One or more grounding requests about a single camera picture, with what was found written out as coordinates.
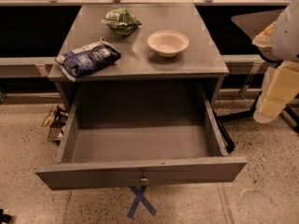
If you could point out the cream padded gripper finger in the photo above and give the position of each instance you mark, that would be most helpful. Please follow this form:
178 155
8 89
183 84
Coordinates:
263 42
280 86

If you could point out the green jalapeno chip bag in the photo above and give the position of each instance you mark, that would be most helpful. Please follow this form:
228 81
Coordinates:
121 21

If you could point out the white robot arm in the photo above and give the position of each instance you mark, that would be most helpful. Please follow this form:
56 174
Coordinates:
285 39

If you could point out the brass drawer knob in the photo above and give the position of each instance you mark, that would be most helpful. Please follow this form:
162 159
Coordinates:
143 180

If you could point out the grey open top drawer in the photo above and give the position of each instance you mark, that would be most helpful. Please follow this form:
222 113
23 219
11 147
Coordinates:
116 131

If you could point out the blue chip bag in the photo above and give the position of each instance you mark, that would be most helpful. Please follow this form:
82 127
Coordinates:
87 59

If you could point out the white paper bowl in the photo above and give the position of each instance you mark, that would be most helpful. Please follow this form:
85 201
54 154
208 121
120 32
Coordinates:
168 43

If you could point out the grey wooden cabinet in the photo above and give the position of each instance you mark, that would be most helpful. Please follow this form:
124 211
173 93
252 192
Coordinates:
200 59

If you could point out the blue tape cross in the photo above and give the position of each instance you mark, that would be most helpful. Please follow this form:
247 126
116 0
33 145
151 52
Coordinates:
140 198

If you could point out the black object floor corner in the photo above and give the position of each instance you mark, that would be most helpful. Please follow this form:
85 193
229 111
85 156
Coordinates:
4 218

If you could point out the black wire basket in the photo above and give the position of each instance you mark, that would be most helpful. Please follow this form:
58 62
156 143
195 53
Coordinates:
56 121

